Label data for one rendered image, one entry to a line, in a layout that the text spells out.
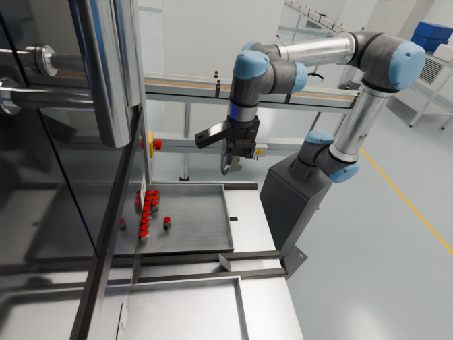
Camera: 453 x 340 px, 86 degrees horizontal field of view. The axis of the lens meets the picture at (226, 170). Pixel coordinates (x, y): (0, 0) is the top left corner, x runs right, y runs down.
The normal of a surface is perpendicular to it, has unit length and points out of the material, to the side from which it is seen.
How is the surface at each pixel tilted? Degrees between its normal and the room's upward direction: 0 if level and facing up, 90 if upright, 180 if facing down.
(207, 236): 0
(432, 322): 0
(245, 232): 0
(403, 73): 83
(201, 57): 90
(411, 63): 83
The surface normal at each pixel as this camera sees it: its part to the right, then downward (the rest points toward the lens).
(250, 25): 0.14, 0.68
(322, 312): 0.15, -0.74
